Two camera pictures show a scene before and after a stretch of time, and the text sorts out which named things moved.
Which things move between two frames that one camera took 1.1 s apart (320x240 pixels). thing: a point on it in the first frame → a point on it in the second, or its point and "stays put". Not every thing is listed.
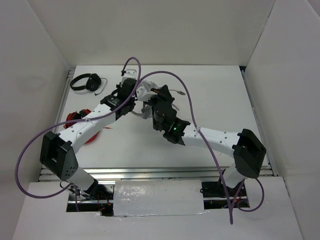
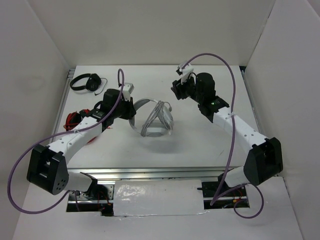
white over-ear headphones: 147,110 → 162,127
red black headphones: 79,114 stays put
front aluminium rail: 106,174 stays put
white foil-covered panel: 160,197 stays put
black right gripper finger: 163,92 → 179,89
